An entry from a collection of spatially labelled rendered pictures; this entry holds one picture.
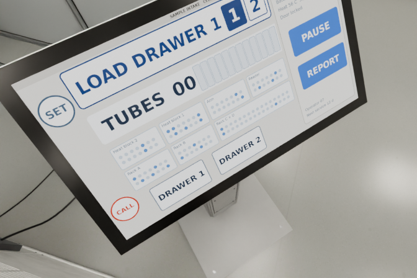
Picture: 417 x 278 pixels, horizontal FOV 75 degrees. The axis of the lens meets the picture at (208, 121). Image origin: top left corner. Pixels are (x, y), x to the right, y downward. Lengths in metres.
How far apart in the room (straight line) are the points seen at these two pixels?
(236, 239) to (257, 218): 0.14
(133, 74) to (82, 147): 0.12
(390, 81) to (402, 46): 0.32
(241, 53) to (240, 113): 0.09
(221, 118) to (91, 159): 0.19
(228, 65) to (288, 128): 0.16
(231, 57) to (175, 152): 0.16
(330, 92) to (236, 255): 1.01
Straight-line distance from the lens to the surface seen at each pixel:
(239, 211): 1.41
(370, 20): 2.34
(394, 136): 1.83
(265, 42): 0.44
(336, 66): 0.53
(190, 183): 0.44
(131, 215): 0.45
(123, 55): 0.37
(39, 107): 0.39
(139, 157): 0.41
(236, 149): 0.45
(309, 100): 0.51
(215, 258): 1.39
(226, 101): 0.42
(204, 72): 0.40
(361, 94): 0.59
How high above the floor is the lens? 1.43
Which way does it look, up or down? 62 degrees down
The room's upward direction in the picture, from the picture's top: 7 degrees counter-clockwise
